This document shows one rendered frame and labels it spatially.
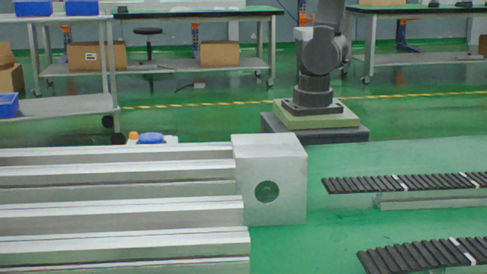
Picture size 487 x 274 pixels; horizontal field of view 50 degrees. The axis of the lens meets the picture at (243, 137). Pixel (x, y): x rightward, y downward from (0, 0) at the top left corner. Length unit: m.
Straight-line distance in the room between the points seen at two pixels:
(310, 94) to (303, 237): 0.52
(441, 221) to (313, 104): 0.48
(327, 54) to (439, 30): 8.28
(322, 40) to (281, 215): 0.50
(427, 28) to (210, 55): 4.72
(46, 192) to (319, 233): 0.34
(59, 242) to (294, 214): 0.31
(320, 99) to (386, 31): 7.81
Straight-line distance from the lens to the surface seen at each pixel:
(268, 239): 0.65
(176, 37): 8.15
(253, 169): 0.65
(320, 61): 1.09
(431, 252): 0.58
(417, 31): 9.15
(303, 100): 1.13
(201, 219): 0.54
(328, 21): 1.09
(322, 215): 0.72
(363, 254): 0.58
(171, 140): 0.84
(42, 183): 0.68
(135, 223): 0.55
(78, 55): 5.42
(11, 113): 3.54
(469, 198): 0.79
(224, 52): 5.42
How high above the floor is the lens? 1.09
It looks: 17 degrees down
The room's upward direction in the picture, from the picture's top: straight up
